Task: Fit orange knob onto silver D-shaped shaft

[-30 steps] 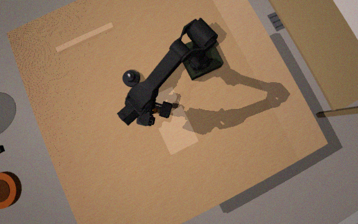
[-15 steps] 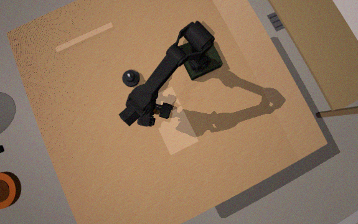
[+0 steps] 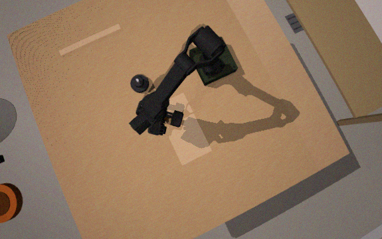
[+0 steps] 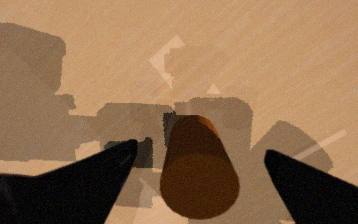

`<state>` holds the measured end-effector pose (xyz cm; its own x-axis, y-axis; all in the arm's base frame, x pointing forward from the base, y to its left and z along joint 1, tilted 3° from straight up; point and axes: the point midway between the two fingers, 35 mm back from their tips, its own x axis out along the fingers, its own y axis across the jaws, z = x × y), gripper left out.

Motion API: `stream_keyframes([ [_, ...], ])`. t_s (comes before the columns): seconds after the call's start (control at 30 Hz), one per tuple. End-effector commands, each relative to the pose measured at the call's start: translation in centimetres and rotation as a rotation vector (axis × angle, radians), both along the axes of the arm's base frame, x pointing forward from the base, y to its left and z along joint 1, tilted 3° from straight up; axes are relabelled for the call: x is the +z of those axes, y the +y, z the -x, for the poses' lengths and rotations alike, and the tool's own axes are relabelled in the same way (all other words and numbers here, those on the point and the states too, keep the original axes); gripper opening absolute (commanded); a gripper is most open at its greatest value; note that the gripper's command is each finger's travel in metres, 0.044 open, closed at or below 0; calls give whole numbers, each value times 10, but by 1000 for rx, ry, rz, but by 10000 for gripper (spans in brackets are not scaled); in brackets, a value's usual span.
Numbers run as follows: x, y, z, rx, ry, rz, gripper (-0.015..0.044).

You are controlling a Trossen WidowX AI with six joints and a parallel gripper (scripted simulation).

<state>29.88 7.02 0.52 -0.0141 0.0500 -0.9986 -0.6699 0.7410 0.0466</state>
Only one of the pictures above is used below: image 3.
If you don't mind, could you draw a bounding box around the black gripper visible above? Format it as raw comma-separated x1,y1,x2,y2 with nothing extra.
136,107,183,127

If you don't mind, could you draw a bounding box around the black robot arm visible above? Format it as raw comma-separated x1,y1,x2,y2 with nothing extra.
129,25,226,135

